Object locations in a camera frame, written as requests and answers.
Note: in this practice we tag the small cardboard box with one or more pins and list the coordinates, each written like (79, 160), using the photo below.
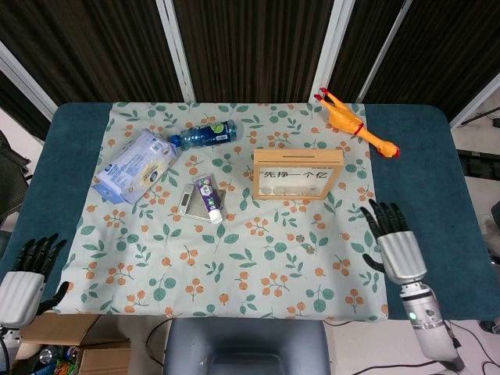
(105, 361)

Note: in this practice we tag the blue tissue pack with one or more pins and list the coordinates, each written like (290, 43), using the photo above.
(134, 168)

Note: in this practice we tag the black stand on floor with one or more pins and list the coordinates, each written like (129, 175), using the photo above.
(478, 117)

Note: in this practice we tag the black case on floor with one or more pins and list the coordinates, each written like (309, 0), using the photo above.
(478, 162)

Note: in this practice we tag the colourful snack packets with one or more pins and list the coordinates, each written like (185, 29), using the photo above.
(60, 361)

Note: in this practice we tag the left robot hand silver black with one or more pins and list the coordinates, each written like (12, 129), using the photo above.
(19, 293)

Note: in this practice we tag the yellow rubber chicken toy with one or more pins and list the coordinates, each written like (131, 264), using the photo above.
(345, 117)

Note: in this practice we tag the purple toothpaste tube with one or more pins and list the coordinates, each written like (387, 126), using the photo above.
(208, 197)

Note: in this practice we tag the small coin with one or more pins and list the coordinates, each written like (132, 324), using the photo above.
(309, 248)

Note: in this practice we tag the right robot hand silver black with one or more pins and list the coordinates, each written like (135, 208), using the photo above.
(400, 254)

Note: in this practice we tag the row of grey round pieces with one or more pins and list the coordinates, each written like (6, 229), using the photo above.
(287, 190)

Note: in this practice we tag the teal table cover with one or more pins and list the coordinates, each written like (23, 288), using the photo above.
(422, 176)

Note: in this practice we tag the large cardboard box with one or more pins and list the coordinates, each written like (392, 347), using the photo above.
(78, 332)

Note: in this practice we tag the grey blue chair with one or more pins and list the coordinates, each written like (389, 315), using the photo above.
(246, 347)

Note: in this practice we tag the wooden frame money box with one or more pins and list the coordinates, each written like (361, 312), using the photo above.
(297, 158)

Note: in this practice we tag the dark folding screen partition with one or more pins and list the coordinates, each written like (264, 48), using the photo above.
(254, 47)

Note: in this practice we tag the silver pocket scale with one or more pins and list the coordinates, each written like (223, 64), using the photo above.
(187, 201)

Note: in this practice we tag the blue plastic water bottle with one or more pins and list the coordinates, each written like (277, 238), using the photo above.
(207, 134)

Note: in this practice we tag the black mesh office chair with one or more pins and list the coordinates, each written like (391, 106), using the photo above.
(11, 172)

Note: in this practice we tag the floral patterned tablecloth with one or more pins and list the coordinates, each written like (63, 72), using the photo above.
(242, 265)

